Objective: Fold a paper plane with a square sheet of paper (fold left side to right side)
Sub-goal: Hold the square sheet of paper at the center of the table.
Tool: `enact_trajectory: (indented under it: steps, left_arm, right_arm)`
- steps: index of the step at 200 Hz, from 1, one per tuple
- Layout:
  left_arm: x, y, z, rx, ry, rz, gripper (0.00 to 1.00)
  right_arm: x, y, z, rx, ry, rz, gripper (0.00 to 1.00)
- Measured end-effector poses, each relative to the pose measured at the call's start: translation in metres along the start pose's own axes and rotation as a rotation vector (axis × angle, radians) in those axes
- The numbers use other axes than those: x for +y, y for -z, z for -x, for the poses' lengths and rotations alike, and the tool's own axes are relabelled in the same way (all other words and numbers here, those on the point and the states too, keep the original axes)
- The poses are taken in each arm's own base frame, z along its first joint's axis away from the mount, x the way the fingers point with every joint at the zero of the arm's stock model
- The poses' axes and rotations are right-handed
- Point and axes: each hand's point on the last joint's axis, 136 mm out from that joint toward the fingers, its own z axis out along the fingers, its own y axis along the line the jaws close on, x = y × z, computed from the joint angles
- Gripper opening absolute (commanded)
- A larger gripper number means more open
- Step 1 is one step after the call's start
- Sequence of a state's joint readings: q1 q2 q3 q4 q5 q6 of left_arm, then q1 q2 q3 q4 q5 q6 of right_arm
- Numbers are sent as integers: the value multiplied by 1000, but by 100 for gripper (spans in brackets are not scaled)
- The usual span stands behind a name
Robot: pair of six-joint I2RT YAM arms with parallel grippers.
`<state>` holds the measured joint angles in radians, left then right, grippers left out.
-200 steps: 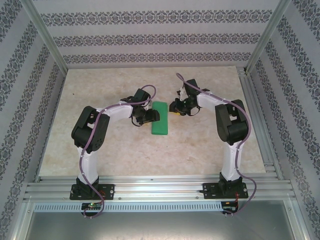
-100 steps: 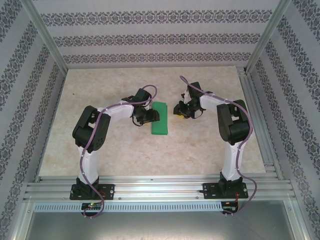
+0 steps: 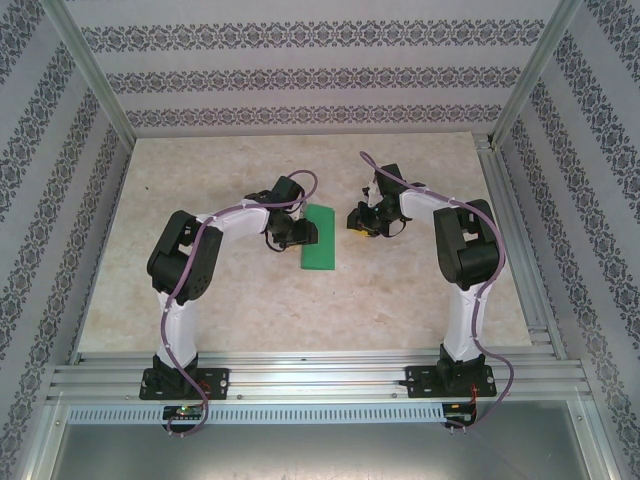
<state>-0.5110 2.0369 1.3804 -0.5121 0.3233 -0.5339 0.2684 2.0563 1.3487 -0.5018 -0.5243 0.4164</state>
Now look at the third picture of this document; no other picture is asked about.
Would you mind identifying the grey metal sheet panel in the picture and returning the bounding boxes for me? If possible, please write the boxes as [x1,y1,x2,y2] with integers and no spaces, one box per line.
[49,422,611,480]

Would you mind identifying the aluminium mounting rail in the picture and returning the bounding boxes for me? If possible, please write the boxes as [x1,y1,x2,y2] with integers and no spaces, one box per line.
[47,349,595,403]

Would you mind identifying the aluminium side rail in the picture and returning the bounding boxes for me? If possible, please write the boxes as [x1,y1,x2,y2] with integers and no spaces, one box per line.
[474,133,569,361]

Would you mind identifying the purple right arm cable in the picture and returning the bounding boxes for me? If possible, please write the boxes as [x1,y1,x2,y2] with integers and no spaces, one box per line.
[359,151,517,432]

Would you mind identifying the green paper sheet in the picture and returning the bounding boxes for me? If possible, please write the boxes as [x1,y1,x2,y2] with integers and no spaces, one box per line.
[300,203,338,272]

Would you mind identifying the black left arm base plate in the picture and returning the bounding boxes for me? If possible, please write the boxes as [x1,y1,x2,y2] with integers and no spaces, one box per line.
[141,367,232,402]

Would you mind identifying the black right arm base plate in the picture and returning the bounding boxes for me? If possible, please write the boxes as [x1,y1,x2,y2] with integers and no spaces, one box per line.
[405,364,497,400]

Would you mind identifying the aluminium frame post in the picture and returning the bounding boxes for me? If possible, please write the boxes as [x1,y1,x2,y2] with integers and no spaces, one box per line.
[42,0,137,145]
[491,0,585,150]

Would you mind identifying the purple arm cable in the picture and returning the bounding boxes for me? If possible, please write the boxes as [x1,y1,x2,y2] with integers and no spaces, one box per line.
[159,169,322,440]
[359,151,517,432]

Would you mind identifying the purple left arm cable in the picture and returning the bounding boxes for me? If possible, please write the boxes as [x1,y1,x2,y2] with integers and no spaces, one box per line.
[159,169,322,440]

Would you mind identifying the slotted grey cable duct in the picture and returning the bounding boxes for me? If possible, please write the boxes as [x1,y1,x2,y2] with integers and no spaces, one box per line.
[66,403,447,424]

